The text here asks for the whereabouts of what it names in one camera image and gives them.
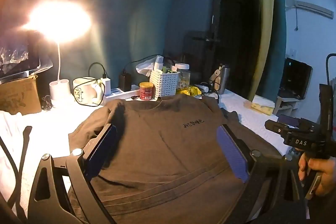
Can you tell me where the yellow tissue pack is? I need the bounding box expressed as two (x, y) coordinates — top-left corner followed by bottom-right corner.
(244, 101), (275, 115)

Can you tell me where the white textured tablecloth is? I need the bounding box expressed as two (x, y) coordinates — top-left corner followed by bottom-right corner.
(0, 88), (281, 224)

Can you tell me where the white usb charger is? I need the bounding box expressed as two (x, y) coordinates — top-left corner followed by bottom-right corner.
(100, 78), (111, 95)

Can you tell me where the dark door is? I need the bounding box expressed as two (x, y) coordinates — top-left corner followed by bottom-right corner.
(181, 0), (263, 98)

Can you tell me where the white ribbed container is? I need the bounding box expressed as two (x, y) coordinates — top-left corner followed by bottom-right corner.
(155, 55), (165, 72)

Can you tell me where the dark panel white frame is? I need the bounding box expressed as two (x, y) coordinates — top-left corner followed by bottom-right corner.
(0, 30), (53, 83)

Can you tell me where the white air conditioner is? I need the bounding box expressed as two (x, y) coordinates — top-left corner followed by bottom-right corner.
(285, 0), (335, 18)

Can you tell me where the white perforated plastic basket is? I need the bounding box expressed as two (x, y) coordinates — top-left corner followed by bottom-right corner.
(150, 69), (180, 97)

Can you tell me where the cardboard box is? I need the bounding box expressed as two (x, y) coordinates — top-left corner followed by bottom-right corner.
(0, 74), (42, 115)

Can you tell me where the white power strip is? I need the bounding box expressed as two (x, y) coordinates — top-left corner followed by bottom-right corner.
(104, 84), (158, 102)

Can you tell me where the yellow snack packet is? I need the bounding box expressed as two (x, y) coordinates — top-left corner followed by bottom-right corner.
(178, 86), (202, 96)

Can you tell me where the steel tumbler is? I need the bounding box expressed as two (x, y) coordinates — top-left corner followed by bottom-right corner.
(219, 65), (231, 94)

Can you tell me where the dark brown t-shirt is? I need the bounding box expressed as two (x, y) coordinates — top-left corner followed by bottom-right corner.
(69, 94), (289, 224)

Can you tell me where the white garment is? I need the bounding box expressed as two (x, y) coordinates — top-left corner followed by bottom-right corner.
(0, 110), (27, 214)

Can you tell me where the black power adapter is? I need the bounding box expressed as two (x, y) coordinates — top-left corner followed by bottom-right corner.
(119, 72), (132, 92)

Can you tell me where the black adapter cable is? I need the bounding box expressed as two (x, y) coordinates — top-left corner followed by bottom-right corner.
(123, 54), (163, 73)

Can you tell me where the cream cartoon mug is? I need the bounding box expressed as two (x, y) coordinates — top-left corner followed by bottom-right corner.
(73, 77), (103, 106)

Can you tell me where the person's right hand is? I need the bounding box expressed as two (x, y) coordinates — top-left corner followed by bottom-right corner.
(298, 152), (336, 197)

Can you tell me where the black charger cable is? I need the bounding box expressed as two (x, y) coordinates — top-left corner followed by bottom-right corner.
(73, 62), (109, 104)

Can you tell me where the black cord bundle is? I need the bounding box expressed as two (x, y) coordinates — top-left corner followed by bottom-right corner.
(41, 95), (53, 110)

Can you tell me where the white desk lamp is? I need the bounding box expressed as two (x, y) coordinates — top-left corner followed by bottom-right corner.
(21, 1), (92, 108)

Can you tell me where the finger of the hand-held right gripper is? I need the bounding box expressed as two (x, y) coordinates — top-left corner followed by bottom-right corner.
(265, 120), (292, 136)
(278, 114), (319, 132)

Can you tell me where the clear jar white lid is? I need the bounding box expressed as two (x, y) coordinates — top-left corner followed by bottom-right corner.
(175, 63), (191, 90)

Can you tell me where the clear plastic bag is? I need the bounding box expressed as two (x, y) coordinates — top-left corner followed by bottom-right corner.
(0, 44), (29, 65)

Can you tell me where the black strap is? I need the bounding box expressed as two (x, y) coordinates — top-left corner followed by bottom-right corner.
(15, 126), (32, 216)

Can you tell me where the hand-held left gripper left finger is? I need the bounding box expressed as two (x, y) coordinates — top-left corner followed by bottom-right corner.
(28, 124), (118, 224)

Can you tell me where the red tin can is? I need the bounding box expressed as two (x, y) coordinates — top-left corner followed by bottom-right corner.
(139, 82), (154, 101)

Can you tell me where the pale stool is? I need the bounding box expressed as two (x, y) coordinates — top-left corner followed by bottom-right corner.
(273, 95), (302, 115)

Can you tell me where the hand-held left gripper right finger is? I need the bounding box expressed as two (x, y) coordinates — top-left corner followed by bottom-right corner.
(217, 124), (307, 224)

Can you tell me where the white tissue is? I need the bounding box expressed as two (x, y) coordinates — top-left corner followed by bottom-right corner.
(136, 57), (158, 76)

